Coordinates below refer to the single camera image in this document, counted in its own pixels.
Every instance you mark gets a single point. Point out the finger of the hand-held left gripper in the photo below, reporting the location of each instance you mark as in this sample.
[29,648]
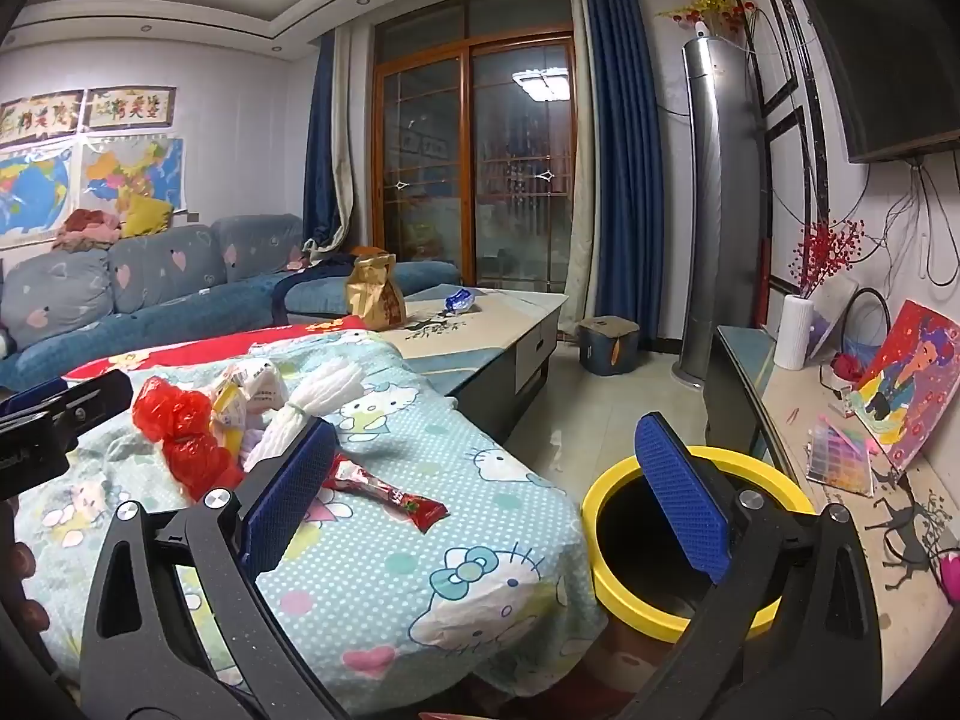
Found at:
[105,397]
[34,392]

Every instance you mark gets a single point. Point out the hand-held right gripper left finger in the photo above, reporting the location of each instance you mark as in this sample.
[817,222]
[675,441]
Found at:
[289,495]

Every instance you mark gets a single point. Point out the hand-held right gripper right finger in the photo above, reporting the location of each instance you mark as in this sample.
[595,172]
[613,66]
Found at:
[682,495]

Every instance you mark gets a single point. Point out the red plastic bag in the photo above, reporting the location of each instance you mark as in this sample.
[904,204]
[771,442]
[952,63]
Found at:
[180,420]

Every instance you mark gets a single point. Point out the red snack wrapper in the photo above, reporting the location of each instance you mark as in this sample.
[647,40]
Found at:
[390,499]

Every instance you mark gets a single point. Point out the yellow white snack packet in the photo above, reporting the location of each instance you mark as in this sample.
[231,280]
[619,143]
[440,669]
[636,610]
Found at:
[225,412]

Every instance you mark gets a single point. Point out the white yarn bundle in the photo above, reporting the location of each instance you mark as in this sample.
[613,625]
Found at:
[322,390]

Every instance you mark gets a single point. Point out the yellow trash bin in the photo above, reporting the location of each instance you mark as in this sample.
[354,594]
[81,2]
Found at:
[622,600]

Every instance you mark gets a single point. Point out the person's left hand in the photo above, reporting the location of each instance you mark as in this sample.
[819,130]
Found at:
[26,562]

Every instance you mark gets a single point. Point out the grey heart print sofa cushion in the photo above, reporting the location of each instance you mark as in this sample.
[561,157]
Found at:
[165,266]
[52,296]
[259,247]

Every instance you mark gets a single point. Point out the blue sofa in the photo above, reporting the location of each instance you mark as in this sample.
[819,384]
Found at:
[187,304]

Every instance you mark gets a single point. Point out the red blanket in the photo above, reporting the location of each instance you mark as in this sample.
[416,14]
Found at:
[225,349]

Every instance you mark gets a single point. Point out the cat print blanket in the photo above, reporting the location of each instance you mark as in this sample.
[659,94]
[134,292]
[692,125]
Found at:
[420,480]

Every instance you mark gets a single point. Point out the colourful bead box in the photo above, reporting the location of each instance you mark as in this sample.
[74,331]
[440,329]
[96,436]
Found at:
[840,457]

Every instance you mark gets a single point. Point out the blue storage stool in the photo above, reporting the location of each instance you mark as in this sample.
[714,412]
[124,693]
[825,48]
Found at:
[607,349]

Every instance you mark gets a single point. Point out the pile of clothes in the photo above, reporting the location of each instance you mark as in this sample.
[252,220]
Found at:
[86,229]

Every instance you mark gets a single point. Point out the yellow pillow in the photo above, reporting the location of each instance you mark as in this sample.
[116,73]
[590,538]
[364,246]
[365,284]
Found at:
[146,217]

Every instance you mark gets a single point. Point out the white vase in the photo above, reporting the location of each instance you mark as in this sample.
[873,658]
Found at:
[793,334]

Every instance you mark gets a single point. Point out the world map poster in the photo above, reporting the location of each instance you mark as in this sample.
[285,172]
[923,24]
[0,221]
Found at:
[34,195]

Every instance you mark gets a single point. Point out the red yarn ball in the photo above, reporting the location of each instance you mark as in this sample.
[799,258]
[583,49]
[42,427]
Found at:
[851,365]

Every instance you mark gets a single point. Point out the brown paper bag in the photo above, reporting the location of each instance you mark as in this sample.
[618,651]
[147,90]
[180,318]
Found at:
[375,292]

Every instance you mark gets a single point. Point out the country map poster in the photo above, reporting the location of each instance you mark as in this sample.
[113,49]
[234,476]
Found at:
[131,172]

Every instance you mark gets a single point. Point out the dark blue garment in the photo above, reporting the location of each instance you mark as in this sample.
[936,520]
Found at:
[322,270]

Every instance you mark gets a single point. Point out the purple picture board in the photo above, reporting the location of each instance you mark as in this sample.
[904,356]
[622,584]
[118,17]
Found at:
[832,315]

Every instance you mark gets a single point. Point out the grey coffee table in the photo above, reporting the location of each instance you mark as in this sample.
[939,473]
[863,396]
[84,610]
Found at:
[495,330]

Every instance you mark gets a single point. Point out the colourful painting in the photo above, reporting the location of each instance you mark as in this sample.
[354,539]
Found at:
[915,382]

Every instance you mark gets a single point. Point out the blue white wrapper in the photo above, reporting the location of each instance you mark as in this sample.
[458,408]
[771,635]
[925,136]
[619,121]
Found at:
[460,300]

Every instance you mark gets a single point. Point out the calligraphy banner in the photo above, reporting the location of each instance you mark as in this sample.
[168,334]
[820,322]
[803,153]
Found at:
[37,118]
[131,106]

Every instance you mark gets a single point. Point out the pink plastic toy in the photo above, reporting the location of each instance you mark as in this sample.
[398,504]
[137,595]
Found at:
[949,577]

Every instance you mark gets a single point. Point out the red berry branches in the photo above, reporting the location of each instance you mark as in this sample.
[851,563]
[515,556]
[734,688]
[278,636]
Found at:
[825,247]

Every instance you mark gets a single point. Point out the silver tower air conditioner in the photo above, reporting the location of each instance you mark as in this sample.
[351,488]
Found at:
[712,202]

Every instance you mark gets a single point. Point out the blue curtain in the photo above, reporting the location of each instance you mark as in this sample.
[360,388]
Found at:
[630,165]
[319,150]

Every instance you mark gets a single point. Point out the beige curtain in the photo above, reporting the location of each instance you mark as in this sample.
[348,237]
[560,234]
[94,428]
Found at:
[354,135]
[581,165]

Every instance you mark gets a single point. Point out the wooden glass sliding door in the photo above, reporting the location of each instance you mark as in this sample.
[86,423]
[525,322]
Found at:
[472,150]

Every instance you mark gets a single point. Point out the wall television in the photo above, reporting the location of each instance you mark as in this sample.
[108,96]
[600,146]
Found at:
[877,37]

